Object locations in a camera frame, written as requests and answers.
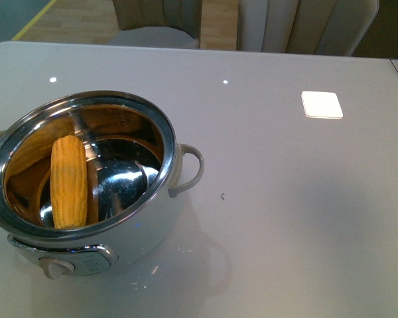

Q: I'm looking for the yellow corn cob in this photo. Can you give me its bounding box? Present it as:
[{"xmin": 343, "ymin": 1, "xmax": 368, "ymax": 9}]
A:
[{"xmin": 50, "ymin": 135, "xmax": 88, "ymax": 229}]

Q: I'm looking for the white electric cooking pot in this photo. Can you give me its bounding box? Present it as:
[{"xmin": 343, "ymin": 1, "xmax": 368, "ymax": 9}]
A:
[{"xmin": 0, "ymin": 91, "xmax": 204, "ymax": 279}]

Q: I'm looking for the left beige upholstered chair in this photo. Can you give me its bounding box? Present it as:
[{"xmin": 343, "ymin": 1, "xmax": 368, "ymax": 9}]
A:
[{"xmin": 108, "ymin": 0, "xmax": 202, "ymax": 49}]

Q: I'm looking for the beige upholstered chair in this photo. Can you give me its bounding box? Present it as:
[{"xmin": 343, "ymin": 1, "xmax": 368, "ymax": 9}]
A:
[
  {"xmin": 108, "ymin": 0, "xmax": 202, "ymax": 49},
  {"xmin": 237, "ymin": 0, "xmax": 379, "ymax": 56}
]

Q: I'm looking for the right beige upholstered chair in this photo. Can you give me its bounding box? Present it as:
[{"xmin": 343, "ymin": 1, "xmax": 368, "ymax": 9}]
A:
[{"xmin": 237, "ymin": 0, "xmax": 379, "ymax": 56}]

